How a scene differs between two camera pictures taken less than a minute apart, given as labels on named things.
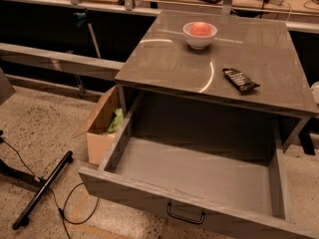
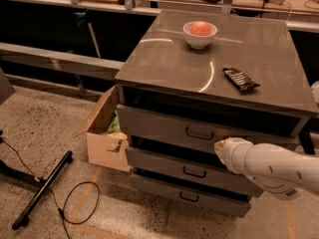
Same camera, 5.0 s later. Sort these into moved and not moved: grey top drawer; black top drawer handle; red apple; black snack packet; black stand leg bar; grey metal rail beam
Moved: black top drawer handle; grey top drawer
Not moved: grey metal rail beam; red apple; black snack packet; black stand leg bar
